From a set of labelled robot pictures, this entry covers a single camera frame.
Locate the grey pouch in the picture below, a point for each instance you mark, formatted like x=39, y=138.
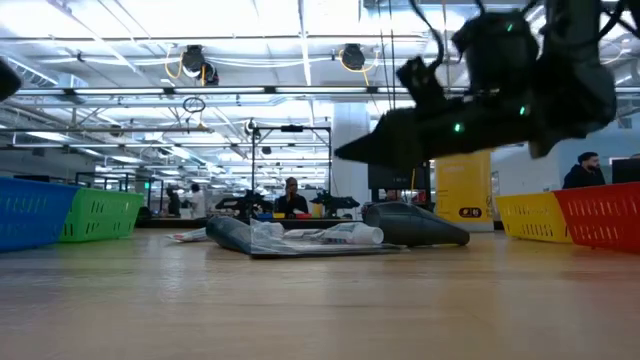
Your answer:
x=227, y=234

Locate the black background rig frame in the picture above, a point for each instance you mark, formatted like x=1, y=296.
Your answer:
x=291, y=128

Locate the black wall screen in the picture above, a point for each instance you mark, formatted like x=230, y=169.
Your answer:
x=395, y=177

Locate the white toothpaste tube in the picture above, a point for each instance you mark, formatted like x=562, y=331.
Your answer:
x=365, y=235

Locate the small white toiletry tube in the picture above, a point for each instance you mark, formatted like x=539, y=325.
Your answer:
x=187, y=236

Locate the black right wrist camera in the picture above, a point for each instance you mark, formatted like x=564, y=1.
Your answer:
x=422, y=82

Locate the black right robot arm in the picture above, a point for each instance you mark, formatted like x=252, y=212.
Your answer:
x=575, y=75

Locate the black background robot arm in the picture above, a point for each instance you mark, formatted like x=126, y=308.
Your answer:
x=245, y=204
x=334, y=202

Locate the person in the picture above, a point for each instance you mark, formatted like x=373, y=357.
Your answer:
x=198, y=202
x=291, y=202
x=582, y=177
x=173, y=205

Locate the black comb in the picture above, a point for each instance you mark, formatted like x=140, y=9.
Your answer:
x=325, y=252

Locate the red plastic basket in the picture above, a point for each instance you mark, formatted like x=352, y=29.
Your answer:
x=600, y=215

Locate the dark background table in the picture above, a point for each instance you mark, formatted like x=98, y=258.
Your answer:
x=155, y=222

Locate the yellow plastic basket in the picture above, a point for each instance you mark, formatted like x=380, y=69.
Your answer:
x=530, y=217

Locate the black computer monitor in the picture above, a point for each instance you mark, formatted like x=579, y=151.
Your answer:
x=626, y=171

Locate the black brush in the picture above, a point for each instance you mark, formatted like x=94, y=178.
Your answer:
x=415, y=225

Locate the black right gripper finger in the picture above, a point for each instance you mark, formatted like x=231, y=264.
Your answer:
x=400, y=142

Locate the blue plastic basket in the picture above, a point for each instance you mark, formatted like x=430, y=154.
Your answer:
x=30, y=215

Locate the green plastic basket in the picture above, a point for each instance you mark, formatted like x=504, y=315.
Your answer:
x=105, y=215

